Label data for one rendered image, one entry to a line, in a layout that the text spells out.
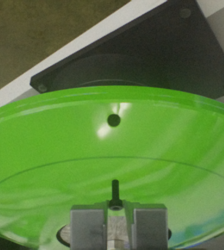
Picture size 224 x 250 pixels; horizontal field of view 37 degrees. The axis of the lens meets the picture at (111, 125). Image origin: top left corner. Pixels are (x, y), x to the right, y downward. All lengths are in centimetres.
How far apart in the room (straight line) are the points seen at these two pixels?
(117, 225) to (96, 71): 15
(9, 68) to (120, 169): 152
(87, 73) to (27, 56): 131
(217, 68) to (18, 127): 24
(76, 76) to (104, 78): 3
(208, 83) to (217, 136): 18
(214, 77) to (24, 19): 119
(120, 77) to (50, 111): 14
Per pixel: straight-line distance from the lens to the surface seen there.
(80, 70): 35
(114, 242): 31
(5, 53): 166
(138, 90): 21
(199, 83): 40
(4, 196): 27
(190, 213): 29
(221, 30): 37
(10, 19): 153
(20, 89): 44
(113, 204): 18
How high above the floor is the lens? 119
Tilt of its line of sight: 36 degrees down
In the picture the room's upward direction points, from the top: 179 degrees clockwise
